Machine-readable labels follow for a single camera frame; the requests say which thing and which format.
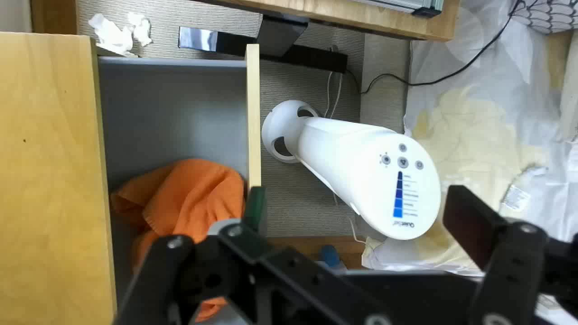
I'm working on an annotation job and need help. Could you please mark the thin black floor cable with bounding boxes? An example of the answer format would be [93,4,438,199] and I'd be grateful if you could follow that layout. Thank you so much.
[359,0,527,96]

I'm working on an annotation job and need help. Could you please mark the grey patterned white pillow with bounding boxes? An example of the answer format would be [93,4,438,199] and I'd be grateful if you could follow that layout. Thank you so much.
[516,0,578,36]

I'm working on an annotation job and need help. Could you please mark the small blue object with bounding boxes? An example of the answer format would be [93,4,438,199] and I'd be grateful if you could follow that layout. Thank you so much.
[317,242,348,275]

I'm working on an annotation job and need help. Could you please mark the crumpled white tissue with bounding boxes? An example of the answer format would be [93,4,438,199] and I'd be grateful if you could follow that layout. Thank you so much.
[86,11,153,58]

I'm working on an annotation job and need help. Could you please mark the white tower fan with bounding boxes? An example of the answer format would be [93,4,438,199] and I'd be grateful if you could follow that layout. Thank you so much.
[260,98,444,242]

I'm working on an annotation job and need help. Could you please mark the light wooden dresser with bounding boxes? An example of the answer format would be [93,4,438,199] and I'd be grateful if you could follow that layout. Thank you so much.
[0,31,119,325]

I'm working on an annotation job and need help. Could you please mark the thin white fan cord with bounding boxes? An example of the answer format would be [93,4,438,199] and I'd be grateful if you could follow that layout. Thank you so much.
[323,71,346,119]

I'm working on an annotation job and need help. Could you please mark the brown cardboard box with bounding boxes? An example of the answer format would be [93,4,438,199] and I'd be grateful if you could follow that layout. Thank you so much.
[263,235,366,271]

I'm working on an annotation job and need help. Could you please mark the grey drawer with wooden front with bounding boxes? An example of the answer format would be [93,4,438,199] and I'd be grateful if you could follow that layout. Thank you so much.
[97,42,265,309]

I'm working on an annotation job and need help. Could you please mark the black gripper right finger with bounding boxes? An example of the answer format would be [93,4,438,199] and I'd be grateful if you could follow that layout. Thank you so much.
[442,184,578,325]

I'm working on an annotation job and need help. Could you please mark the grey black device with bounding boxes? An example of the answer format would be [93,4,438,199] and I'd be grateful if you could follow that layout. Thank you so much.
[366,0,447,18]

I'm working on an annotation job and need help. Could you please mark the orange cloth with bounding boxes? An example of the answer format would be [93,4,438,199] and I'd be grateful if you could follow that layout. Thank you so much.
[108,157,249,323]

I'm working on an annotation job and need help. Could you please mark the wooden robot table board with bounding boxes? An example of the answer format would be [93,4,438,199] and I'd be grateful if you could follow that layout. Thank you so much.
[195,0,462,43]

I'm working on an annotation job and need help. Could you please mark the bed with patterned bedding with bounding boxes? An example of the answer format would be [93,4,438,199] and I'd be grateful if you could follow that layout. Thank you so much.
[363,0,578,278]

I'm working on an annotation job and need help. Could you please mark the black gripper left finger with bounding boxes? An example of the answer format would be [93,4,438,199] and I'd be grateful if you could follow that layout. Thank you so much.
[113,222,393,325]

